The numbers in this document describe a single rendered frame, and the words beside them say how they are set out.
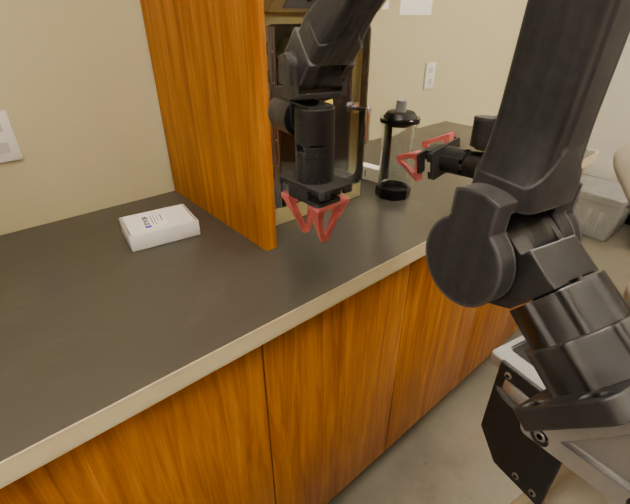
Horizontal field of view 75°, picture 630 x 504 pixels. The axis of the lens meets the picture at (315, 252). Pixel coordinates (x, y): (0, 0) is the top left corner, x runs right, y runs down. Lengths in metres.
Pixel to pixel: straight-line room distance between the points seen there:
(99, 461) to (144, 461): 0.08
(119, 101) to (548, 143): 1.11
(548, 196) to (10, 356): 0.77
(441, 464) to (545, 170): 1.48
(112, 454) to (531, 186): 0.69
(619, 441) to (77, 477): 0.68
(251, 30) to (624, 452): 0.75
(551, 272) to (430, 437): 1.49
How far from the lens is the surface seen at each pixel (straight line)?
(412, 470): 1.69
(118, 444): 0.77
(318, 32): 0.53
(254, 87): 0.82
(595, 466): 0.38
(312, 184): 0.60
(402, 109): 1.17
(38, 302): 0.93
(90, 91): 1.25
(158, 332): 0.75
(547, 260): 0.33
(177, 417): 0.79
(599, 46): 0.32
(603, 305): 0.34
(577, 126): 0.33
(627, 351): 0.33
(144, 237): 1.00
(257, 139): 0.84
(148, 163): 1.32
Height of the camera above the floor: 1.41
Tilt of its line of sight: 30 degrees down
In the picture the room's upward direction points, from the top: straight up
